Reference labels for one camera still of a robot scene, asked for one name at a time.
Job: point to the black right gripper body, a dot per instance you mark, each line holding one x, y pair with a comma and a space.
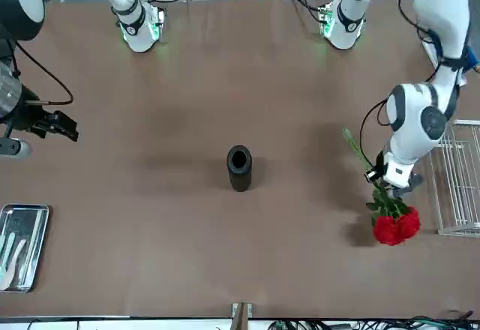
28, 118

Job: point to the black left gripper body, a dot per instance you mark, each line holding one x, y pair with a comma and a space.
415, 182

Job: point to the red rose bouquet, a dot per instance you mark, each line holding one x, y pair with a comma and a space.
395, 228

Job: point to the black cylindrical vase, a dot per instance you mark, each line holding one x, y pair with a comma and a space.
239, 178

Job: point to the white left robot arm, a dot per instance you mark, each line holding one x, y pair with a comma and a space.
405, 138

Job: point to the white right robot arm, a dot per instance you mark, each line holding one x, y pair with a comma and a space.
138, 26

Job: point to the metal tray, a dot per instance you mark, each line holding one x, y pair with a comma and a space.
35, 217

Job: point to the metal chopsticks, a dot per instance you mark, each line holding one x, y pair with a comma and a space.
30, 247

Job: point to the light green fork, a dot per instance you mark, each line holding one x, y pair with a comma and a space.
9, 243

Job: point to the beige wooden spoon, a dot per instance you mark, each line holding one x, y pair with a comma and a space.
18, 249

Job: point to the blue-topped white stand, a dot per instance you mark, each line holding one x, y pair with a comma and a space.
473, 60

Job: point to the aluminium frame post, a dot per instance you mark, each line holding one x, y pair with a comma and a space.
242, 317

